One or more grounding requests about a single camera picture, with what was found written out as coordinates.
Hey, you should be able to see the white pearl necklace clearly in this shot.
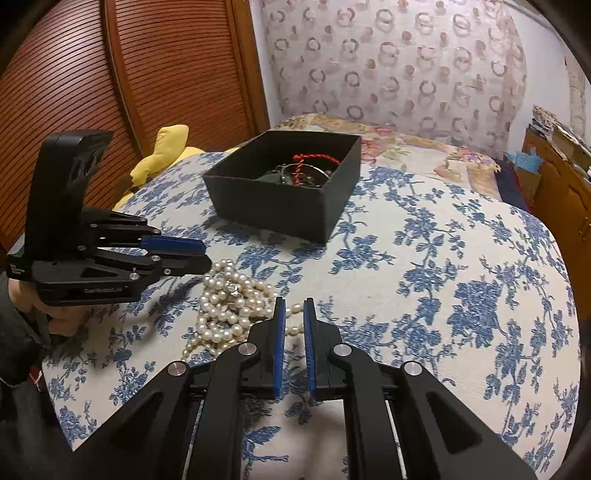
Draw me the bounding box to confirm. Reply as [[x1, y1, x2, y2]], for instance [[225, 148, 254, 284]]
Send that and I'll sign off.
[[180, 258, 306, 362]]

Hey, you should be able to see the red cord bracelet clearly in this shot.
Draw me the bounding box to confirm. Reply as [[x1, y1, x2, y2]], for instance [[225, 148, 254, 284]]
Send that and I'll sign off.
[[291, 153, 342, 186]]

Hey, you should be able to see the black jewelry box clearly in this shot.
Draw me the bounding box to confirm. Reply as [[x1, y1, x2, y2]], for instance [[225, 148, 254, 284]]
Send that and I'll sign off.
[[204, 130, 361, 244]]

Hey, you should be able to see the person's left hand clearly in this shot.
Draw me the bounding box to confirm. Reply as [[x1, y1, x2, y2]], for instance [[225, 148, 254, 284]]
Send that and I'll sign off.
[[8, 279, 89, 337]]

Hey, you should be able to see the yellow Pikachu plush toy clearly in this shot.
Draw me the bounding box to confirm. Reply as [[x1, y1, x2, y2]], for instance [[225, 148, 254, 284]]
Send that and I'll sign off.
[[114, 124, 206, 209]]

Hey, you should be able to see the blue floral white cloth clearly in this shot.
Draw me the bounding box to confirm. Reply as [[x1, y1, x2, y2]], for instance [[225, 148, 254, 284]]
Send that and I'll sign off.
[[124, 153, 580, 479]]

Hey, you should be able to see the brown louvered wardrobe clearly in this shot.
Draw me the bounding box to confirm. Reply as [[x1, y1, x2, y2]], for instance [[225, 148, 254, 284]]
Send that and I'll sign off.
[[1, 1, 270, 248]]

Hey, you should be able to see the floral bed cover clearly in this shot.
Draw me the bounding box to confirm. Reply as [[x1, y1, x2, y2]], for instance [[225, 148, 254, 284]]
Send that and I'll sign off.
[[276, 114, 501, 200]]

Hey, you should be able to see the wooden sideboard cabinet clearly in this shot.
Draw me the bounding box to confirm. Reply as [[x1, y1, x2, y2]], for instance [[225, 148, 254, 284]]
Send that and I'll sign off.
[[522, 128, 590, 320]]

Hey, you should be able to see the blue paper bag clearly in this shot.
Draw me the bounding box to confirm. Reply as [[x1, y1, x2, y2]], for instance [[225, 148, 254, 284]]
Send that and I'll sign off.
[[507, 147, 543, 174]]

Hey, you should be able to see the cardboard box on cabinet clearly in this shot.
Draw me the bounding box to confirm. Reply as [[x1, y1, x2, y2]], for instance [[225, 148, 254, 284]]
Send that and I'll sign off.
[[552, 124, 591, 172]]

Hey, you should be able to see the circle patterned sheer curtain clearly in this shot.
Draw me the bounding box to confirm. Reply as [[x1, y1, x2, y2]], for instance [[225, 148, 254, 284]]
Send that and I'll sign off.
[[260, 1, 527, 156]]

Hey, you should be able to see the beige tied window curtain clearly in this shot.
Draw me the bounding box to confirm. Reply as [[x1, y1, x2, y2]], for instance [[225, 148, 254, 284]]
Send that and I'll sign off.
[[565, 53, 586, 139]]

